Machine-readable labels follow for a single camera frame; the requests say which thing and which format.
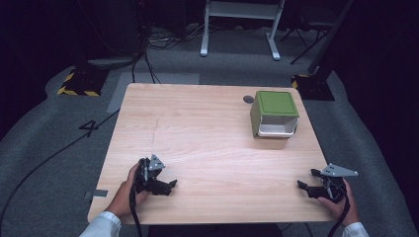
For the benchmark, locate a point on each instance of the grey tape strip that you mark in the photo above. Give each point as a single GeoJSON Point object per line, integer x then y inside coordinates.
{"type": "Point", "coordinates": [99, 193]}

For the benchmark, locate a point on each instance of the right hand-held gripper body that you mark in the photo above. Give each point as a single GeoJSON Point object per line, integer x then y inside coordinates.
{"type": "Point", "coordinates": [334, 191]}

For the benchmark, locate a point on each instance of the black folding tripod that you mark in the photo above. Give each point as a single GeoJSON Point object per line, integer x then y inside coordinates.
{"type": "Point", "coordinates": [304, 36]}

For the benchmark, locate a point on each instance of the black stand base yellow mark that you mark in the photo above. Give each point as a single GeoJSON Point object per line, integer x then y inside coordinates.
{"type": "Point", "coordinates": [314, 87]}

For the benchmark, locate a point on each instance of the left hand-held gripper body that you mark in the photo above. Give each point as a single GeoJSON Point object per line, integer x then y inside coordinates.
{"type": "Point", "coordinates": [145, 174]}

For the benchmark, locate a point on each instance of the white metal desk frame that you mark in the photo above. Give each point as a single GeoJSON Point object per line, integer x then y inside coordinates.
{"type": "Point", "coordinates": [242, 10]}

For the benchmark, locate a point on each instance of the person's left hand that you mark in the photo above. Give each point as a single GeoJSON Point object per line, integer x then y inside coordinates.
{"type": "Point", "coordinates": [123, 197]}

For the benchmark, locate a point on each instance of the green drawer box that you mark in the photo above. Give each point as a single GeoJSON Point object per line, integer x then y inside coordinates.
{"type": "Point", "coordinates": [276, 103]}

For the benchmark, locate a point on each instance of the white drawer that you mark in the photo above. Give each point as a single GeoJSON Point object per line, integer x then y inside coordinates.
{"type": "Point", "coordinates": [276, 126]}

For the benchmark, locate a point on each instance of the black yellow striped stand base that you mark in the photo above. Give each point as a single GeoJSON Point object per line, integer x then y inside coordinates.
{"type": "Point", "coordinates": [84, 82]}

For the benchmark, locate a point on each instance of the person's right hand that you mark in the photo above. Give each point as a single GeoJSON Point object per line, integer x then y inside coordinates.
{"type": "Point", "coordinates": [347, 210]}

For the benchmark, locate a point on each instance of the dark slanted stand pole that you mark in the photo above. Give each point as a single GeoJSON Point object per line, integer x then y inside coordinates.
{"type": "Point", "coordinates": [329, 36]}

